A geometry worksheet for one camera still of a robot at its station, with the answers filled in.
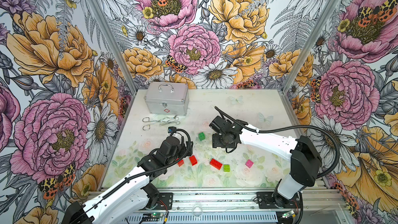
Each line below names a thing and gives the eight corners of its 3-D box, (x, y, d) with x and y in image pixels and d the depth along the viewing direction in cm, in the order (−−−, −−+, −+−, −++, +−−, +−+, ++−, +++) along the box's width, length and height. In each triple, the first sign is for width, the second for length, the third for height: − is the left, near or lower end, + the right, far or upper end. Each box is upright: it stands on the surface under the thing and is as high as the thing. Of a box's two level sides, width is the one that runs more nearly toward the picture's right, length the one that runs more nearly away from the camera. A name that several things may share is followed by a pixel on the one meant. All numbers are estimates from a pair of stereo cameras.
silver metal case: (150, 115, 108) (142, 98, 95) (157, 88, 126) (152, 70, 113) (188, 116, 108) (186, 98, 95) (190, 88, 126) (188, 71, 113)
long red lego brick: (209, 164, 88) (209, 162, 86) (212, 159, 90) (212, 157, 88) (219, 170, 86) (219, 169, 84) (222, 165, 87) (222, 163, 86)
